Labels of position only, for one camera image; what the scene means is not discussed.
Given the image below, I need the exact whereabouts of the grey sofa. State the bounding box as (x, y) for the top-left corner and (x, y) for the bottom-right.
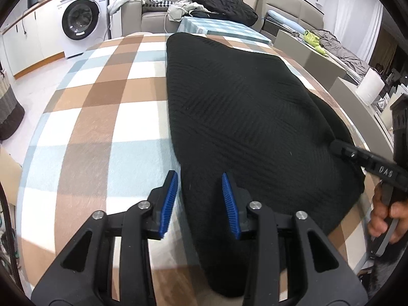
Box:
(120, 0), (179, 36)

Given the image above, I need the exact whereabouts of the folded checked blanket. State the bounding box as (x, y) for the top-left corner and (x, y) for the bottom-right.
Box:
(177, 17), (272, 46)

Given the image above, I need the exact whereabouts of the right hand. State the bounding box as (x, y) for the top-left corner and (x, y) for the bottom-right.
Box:
(368, 183), (408, 244)

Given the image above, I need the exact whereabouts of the white washing machine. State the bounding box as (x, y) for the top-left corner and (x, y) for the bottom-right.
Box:
(57, 0), (111, 58)

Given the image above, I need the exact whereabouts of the grey crumpled cloth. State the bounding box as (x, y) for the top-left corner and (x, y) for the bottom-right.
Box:
(311, 29), (369, 78)

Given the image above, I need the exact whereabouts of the checked bed blanket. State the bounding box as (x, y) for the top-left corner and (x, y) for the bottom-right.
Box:
(17, 34), (376, 305)

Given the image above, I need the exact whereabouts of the black knit sweater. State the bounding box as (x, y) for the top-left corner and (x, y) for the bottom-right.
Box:
(166, 32), (364, 298)

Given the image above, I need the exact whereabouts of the black quilted jacket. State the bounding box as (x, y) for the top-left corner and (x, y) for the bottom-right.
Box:
(190, 0), (258, 27)

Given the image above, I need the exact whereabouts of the woven laundry basket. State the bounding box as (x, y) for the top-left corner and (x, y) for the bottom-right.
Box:
(0, 70), (25, 141)

